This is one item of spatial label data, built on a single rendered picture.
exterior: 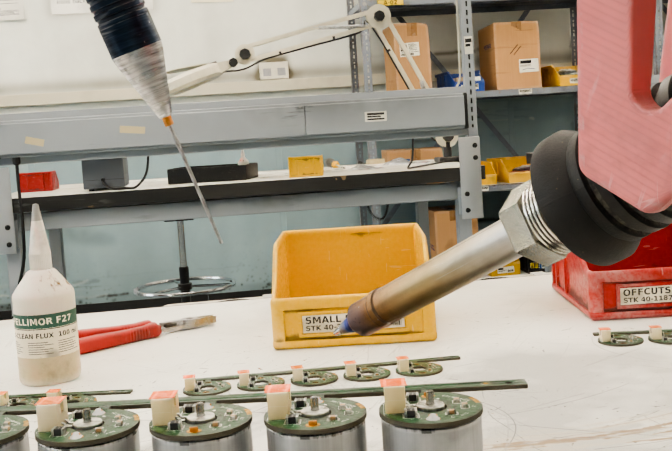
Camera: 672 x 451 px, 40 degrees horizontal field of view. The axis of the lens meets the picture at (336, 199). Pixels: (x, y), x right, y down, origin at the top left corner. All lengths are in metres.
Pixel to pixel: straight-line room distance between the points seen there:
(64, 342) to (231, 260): 4.18
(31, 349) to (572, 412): 0.29
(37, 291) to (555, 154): 0.41
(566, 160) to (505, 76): 4.31
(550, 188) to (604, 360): 0.36
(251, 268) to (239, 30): 1.20
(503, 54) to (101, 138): 2.40
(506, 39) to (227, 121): 2.20
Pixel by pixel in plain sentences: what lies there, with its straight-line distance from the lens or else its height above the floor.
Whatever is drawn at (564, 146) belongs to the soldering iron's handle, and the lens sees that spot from 0.16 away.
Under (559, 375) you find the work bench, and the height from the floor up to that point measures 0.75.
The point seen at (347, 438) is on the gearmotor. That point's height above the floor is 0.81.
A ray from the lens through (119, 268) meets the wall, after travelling 4.75.
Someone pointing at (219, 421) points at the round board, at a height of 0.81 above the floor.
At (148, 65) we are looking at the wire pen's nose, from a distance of 0.19.
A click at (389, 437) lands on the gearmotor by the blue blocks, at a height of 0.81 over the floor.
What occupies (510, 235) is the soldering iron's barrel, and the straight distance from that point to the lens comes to 0.17.
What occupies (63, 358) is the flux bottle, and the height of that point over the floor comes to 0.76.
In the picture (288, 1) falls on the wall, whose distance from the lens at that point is 4.73.
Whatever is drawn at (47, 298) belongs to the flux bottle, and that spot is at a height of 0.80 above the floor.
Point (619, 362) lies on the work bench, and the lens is 0.51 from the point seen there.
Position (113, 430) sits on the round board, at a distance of 0.23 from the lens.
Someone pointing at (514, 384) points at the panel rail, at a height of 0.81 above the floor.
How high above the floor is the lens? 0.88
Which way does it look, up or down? 4 degrees down
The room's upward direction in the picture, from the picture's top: 4 degrees counter-clockwise
